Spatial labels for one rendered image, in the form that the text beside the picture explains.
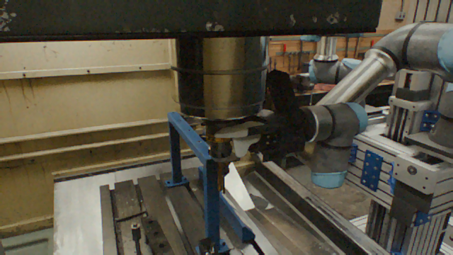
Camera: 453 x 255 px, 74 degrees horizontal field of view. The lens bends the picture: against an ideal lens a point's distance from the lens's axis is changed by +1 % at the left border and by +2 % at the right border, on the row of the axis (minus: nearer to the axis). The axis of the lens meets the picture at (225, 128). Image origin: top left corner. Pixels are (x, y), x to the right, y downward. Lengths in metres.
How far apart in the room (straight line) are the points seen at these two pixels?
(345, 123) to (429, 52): 0.29
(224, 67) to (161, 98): 1.13
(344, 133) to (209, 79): 0.35
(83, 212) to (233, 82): 1.20
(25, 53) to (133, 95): 0.45
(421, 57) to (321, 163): 0.36
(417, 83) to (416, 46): 0.60
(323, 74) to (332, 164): 0.92
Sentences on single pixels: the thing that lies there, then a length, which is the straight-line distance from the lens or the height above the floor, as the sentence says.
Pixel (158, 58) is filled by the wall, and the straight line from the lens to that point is 1.49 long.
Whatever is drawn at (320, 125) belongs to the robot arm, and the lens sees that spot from 0.61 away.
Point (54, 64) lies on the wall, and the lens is 1.48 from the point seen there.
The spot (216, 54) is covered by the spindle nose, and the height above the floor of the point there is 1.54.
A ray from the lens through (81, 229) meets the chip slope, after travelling 1.48.
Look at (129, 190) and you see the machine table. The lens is 1.35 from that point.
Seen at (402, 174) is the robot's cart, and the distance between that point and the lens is 1.26.
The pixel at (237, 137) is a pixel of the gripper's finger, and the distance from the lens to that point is 0.49.
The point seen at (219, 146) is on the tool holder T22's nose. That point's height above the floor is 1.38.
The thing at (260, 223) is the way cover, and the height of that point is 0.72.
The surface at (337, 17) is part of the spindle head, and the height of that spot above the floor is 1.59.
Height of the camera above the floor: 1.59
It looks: 21 degrees down
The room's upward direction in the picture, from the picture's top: straight up
